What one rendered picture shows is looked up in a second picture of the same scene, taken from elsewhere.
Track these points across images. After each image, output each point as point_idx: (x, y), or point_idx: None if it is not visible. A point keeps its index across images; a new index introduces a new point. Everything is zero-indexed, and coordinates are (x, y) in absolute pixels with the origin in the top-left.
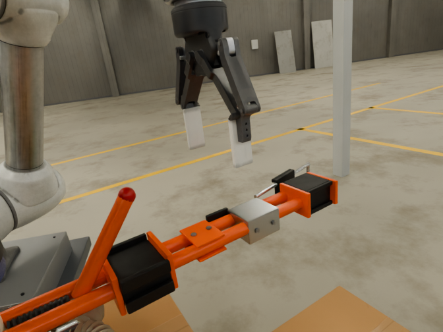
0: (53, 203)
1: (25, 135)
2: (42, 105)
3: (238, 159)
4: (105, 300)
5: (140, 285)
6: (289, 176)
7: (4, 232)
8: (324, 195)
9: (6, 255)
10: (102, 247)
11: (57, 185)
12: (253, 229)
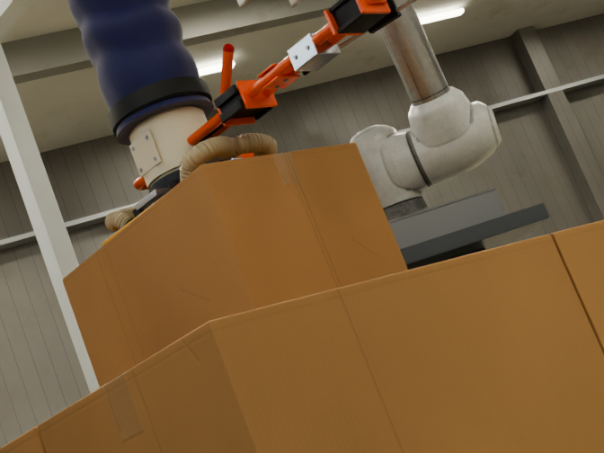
0: (467, 145)
1: (400, 57)
2: (406, 18)
3: (238, 0)
4: (218, 116)
5: (222, 102)
6: None
7: (406, 176)
8: (354, 8)
9: (417, 208)
10: (220, 84)
11: (468, 119)
12: (292, 57)
